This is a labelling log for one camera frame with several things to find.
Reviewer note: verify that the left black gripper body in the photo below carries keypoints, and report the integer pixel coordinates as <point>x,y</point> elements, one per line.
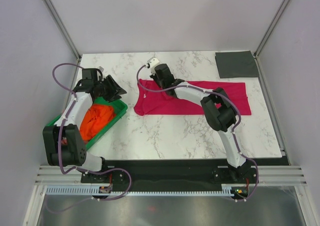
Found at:
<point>105,90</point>

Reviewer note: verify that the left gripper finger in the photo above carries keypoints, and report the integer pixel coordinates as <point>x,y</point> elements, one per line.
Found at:
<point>113,97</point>
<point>112,87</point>

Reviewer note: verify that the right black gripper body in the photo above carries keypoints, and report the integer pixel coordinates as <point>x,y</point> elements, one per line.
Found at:
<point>154,76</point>

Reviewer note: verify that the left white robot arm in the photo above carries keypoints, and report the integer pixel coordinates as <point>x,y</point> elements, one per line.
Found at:
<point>64,145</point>

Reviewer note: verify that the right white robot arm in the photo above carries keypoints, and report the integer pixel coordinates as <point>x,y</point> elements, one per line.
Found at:
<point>220,112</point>

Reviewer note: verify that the green plastic tray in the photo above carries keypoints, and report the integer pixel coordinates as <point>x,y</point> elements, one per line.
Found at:
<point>117,110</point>

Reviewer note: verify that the orange t-shirt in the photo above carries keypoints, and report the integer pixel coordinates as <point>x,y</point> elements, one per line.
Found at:
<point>96,118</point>

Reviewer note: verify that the dark grey folded cloth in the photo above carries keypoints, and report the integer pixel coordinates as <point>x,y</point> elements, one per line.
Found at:
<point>236,65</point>

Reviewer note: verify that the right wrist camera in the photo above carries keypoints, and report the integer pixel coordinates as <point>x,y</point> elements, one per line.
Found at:
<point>152,62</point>

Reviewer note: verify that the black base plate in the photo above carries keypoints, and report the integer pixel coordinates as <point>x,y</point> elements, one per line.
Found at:
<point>172,174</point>

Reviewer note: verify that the aluminium rail profile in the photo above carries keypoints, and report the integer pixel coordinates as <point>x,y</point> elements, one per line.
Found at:
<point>51,175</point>

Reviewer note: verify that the left aluminium frame post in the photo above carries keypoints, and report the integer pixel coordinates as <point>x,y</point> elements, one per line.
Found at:
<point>61,27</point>

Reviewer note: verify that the aluminium frame post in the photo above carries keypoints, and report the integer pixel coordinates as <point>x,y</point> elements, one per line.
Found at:
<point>274,22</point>
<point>61,27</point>

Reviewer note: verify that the white slotted cable duct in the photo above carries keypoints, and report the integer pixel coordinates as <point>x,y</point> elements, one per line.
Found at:
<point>97,190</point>

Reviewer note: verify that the right aluminium frame post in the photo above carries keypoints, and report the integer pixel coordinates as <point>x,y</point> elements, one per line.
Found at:
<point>274,22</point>

